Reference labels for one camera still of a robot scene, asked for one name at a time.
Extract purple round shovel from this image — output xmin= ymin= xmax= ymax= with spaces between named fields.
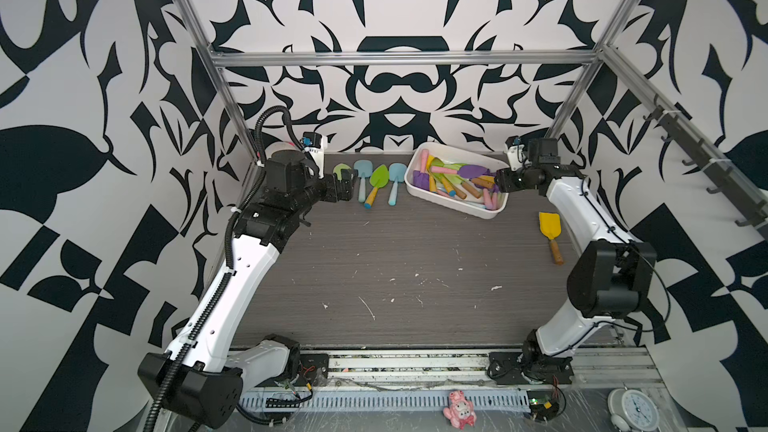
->
xmin=429 ymin=164 xmax=491 ymax=180

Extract light blue toy shovel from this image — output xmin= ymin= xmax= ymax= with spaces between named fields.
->
xmin=388 ymin=162 xmax=407 ymax=206

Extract white alarm clock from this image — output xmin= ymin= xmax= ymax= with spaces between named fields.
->
xmin=607 ymin=388 xmax=661 ymax=431

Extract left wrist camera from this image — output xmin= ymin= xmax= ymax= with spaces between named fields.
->
xmin=301 ymin=132 xmax=328 ymax=179

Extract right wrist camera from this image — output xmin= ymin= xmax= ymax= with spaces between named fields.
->
xmin=505 ymin=136 xmax=526 ymax=171

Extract green shovel yellow handle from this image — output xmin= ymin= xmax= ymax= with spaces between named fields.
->
xmin=364 ymin=164 xmax=389 ymax=209

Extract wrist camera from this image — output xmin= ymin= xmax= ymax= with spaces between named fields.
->
xmin=301 ymin=132 xmax=328 ymax=179
xmin=505 ymin=136 xmax=526 ymax=171

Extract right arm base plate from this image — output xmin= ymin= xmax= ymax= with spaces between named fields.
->
xmin=486 ymin=352 xmax=574 ymax=385

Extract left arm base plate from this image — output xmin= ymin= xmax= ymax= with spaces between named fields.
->
xmin=260 ymin=353 xmax=329 ymax=387

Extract yellow shovel wooden handle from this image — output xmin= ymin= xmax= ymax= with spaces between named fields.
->
xmin=538 ymin=212 xmax=565 ymax=265

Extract black corrugated cable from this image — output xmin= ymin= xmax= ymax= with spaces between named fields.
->
xmin=251 ymin=105 xmax=301 ymax=163

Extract pink bear toy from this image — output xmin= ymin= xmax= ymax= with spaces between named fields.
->
xmin=442 ymin=390 xmax=477 ymax=430

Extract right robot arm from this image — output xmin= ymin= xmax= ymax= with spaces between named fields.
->
xmin=494 ymin=136 xmax=657 ymax=371

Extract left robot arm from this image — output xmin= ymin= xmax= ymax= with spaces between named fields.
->
xmin=138 ymin=147 xmax=353 ymax=431

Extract green circuit board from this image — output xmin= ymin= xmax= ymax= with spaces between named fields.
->
xmin=527 ymin=390 xmax=562 ymax=423

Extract green shovel orange handle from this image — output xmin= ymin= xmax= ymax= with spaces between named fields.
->
xmin=333 ymin=163 xmax=355 ymax=181

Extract light blue round shovel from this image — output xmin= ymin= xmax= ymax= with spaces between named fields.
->
xmin=353 ymin=159 xmax=373 ymax=203

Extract white storage box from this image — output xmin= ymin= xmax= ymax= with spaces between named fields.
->
xmin=405 ymin=142 xmax=508 ymax=220

